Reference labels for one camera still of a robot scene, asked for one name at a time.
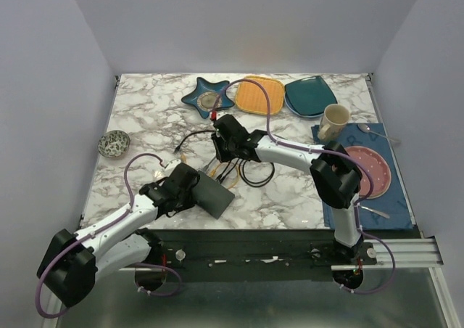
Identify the black mounting base plate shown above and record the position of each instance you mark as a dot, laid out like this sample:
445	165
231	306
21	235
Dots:
229	256

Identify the blue star-shaped dish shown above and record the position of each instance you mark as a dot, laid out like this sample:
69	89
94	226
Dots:
203	97

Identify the aluminium rail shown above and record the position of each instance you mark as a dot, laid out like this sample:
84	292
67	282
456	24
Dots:
408	253

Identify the pink dotted plate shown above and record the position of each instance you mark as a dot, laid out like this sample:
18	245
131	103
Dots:
376	166

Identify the orange woven square tray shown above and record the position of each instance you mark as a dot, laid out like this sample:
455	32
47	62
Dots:
250	98

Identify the beige ceramic mug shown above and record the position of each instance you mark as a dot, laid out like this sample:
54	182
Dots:
334	120

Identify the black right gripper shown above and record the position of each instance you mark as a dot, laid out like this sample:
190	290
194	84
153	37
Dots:
221	157

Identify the small floral patterned bowl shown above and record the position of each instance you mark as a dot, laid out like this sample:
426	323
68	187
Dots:
113	144

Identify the blue cloth placemat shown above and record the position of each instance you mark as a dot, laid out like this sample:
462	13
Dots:
393	201

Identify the metal spoon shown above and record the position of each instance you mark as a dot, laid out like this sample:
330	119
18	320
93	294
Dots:
364	127

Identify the black network switch box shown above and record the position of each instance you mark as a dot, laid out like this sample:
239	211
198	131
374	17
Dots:
211	196

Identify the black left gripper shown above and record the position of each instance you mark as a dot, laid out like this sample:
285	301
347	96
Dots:
190	202

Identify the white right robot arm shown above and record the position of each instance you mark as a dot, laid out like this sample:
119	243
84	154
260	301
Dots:
336	177

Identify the metal fork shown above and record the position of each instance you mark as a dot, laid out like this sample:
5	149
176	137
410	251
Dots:
377	212

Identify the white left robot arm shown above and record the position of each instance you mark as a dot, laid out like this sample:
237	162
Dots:
119	230

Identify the teal square plate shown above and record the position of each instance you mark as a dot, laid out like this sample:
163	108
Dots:
308	97

